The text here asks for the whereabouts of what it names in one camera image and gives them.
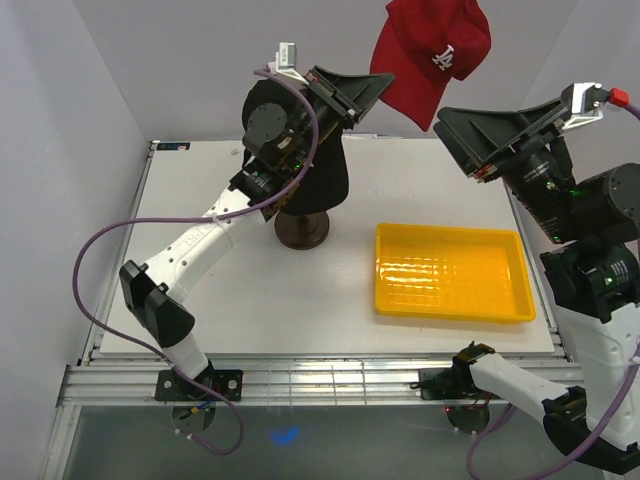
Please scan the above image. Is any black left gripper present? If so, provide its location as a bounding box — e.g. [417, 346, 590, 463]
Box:
[282, 66, 393, 173]

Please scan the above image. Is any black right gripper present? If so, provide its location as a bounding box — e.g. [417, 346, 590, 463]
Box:
[428, 95, 581, 242]

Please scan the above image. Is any black cap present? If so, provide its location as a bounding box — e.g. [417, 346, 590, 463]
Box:
[241, 80, 349, 216]

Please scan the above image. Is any red baseball cap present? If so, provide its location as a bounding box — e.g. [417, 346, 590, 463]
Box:
[369, 0, 492, 132]

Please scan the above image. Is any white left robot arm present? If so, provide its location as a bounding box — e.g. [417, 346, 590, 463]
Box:
[119, 66, 394, 400]

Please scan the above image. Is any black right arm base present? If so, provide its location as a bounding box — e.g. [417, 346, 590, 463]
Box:
[409, 368, 474, 400]

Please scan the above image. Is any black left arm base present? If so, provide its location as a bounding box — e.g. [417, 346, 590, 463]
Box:
[153, 369, 244, 402]

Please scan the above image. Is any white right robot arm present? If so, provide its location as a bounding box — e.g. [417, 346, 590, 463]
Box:
[419, 84, 639, 475]

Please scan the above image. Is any yellow plastic tray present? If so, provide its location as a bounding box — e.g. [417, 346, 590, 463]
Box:
[374, 223, 536, 325]

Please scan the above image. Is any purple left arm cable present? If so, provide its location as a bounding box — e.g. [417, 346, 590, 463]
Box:
[72, 67, 321, 457]

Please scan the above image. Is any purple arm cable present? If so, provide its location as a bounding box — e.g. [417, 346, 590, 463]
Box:
[72, 67, 321, 457]
[467, 102, 640, 480]

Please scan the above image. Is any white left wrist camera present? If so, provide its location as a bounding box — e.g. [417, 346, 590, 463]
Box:
[267, 42, 308, 85]

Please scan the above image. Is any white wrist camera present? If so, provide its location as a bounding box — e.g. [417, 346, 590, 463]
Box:
[560, 82, 631, 130]
[267, 42, 308, 85]

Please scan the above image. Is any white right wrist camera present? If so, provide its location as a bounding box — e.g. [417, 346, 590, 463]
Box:
[560, 82, 631, 130]

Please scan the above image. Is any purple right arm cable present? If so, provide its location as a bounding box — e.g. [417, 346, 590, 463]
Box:
[467, 102, 640, 480]

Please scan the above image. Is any aluminium front rail frame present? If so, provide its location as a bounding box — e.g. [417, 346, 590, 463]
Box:
[39, 139, 626, 480]

